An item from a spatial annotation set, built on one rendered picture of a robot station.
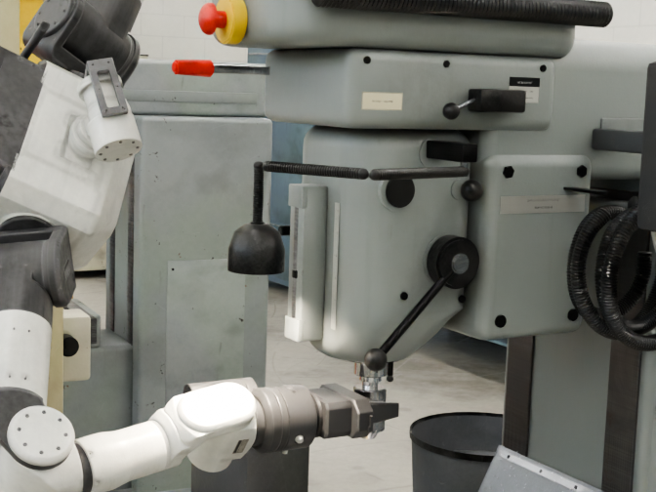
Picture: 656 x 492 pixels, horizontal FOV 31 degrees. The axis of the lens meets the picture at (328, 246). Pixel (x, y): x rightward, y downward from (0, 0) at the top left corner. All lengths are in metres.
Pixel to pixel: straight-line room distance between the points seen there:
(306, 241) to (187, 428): 0.29
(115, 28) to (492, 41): 0.62
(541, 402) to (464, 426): 2.01
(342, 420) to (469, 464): 1.94
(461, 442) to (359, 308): 2.45
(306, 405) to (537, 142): 0.48
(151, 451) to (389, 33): 0.60
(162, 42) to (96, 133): 9.55
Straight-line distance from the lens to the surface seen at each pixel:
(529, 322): 1.67
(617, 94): 1.74
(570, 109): 1.68
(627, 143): 1.66
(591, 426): 1.88
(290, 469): 2.01
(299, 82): 1.57
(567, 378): 1.91
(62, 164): 1.70
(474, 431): 3.97
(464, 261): 1.56
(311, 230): 1.56
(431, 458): 3.60
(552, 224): 1.66
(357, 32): 1.45
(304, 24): 1.43
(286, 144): 9.40
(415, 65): 1.51
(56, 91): 1.76
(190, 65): 1.59
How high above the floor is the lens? 1.68
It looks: 8 degrees down
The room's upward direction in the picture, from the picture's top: 2 degrees clockwise
